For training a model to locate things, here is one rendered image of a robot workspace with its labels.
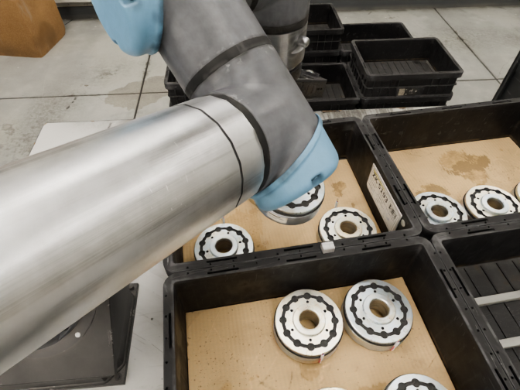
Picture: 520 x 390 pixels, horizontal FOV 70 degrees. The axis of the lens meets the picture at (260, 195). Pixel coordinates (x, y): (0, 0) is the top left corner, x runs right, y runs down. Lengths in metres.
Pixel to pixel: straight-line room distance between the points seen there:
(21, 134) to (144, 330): 1.96
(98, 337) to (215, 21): 0.54
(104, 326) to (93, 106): 2.06
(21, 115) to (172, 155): 2.56
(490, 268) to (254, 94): 0.60
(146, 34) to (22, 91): 2.70
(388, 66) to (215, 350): 1.57
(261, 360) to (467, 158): 0.63
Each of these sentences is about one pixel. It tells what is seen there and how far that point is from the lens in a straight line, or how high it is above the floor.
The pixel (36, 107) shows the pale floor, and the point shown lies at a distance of 2.76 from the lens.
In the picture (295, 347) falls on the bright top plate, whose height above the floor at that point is 0.86.
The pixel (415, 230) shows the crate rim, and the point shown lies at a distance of 0.62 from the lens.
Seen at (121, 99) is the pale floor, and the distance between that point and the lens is 2.61.
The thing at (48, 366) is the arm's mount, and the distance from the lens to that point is 0.73.
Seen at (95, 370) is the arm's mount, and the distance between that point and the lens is 0.71.
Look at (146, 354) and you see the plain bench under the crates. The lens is 0.76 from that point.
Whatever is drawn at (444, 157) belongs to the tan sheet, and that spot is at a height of 0.83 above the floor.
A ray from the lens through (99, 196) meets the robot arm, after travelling 0.17.
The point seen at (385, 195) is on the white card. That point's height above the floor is 0.90.
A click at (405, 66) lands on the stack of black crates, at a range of 1.94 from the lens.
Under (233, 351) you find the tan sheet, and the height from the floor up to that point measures 0.83.
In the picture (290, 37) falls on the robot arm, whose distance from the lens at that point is 0.38.
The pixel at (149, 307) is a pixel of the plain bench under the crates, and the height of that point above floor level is 0.70.
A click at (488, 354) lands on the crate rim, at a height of 0.93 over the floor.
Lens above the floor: 1.40
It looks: 49 degrees down
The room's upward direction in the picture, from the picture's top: straight up
